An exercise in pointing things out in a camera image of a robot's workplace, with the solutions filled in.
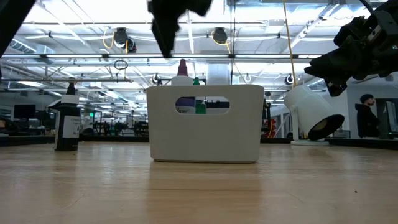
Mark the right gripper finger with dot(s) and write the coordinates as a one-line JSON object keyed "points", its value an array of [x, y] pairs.
{"points": [[339, 74], [329, 67]]}

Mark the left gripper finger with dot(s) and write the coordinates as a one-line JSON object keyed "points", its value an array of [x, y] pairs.
{"points": [[166, 31], [196, 6]]}

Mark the large violet food coloring bottle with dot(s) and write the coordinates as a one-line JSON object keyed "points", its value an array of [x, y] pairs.
{"points": [[182, 80]]}

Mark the large green food coloring bottle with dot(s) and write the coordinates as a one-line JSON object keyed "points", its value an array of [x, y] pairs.
{"points": [[200, 108]]}

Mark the white plastic bin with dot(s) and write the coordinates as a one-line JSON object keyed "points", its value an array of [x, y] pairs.
{"points": [[205, 137]]}

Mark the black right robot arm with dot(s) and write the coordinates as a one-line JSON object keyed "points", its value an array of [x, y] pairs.
{"points": [[390, 15]]}

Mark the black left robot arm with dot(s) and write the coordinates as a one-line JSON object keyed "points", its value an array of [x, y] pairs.
{"points": [[12, 18]]}

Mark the large black food coloring bottle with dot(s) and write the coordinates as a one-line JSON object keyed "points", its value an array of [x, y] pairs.
{"points": [[66, 130]]}

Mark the white spot lamp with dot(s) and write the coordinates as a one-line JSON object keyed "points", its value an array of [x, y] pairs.
{"points": [[311, 112]]}

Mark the person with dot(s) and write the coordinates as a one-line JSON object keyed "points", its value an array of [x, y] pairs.
{"points": [[367, 119]]}

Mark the black desk monitor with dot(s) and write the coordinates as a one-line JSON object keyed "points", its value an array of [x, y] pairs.
{"points": [[25, 111]]}

